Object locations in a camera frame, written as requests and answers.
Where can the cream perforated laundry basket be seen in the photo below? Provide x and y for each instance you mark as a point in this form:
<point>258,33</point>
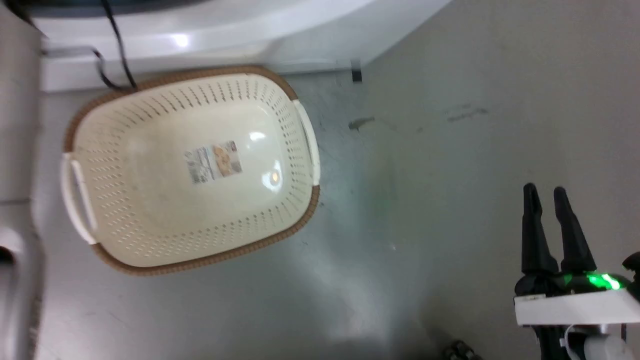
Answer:
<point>150,200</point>

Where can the black washing machine foot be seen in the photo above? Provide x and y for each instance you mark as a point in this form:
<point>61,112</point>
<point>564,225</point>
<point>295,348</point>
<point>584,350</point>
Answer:
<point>356,71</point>

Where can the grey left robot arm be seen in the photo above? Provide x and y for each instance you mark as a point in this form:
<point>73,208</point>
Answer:
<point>17,125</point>

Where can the printed paper label sticker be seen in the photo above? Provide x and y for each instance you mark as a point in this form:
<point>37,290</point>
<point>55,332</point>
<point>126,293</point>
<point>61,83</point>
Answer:
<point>214,162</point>

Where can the dark robot base part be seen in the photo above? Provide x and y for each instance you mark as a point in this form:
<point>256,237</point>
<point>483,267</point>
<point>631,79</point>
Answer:
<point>460,351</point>

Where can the white washing machine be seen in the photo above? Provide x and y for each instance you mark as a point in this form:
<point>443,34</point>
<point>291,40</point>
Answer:
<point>225,30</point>

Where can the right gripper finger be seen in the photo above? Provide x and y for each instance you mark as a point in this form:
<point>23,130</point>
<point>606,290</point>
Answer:
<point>572,240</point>
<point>534,235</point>

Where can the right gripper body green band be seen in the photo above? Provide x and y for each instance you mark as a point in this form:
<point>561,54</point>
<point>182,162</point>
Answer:
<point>575,300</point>

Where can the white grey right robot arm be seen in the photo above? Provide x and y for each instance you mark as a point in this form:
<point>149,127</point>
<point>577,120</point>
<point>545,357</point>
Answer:
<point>590,345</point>

